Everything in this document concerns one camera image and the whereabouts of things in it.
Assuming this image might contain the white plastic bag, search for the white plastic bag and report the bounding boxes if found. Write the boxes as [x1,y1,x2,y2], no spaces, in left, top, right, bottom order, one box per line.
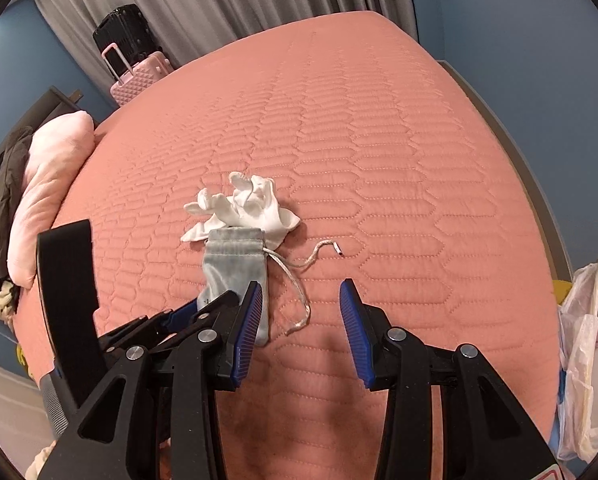
[556,240,598,467]

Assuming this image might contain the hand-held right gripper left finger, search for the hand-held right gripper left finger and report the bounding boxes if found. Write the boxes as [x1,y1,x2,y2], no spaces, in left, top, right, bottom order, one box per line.
[39,281,264,480]

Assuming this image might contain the dark clothes pile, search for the dark clothes pile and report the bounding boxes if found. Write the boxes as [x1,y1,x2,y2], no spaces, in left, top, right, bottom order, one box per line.
[0,126,36,302]

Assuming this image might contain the pink quilted bed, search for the pink quilted bed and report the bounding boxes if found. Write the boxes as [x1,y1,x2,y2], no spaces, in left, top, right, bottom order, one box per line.
[16,10,563,480]

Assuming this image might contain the white crumpled cloth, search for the white crumpled cloth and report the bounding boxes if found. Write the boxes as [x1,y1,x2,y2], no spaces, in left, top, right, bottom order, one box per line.
[180,171,301,251]

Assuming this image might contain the grey drawstring pouch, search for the grey drawstring pouch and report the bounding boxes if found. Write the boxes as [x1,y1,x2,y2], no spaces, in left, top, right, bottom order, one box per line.
[201,227,346,347]

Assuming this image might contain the pink suitcase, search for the pink suitcase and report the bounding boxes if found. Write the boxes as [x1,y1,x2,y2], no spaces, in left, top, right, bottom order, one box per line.
[100,44,173,107]

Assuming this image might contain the pink pillow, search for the pink pillow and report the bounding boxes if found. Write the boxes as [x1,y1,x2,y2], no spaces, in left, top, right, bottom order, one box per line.
[6,110,96,289]

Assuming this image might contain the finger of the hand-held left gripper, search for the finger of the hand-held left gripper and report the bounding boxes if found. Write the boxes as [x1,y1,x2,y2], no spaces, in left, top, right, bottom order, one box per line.
[166,290,243,332]
[98,313,172,357]

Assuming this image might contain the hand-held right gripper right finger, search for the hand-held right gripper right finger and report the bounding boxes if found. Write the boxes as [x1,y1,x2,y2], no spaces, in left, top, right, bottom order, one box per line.
[339,278,556,480]

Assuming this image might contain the dark grey headboard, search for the dark grey headboard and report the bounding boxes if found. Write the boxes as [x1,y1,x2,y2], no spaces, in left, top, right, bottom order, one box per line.
[43,86,83,117]

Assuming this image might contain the black suitcase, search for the black suitcase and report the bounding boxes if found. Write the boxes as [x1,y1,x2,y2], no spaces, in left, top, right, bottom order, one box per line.
[93,4,166,69]

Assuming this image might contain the white drawer cabinet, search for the white drawer cabinet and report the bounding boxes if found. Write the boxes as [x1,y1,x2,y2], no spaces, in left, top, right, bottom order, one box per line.
[0,359,56,462]

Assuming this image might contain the grey bed frame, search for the grey bed frame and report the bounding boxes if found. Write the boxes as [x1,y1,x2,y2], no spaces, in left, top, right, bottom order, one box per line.
[436,60,573,282]

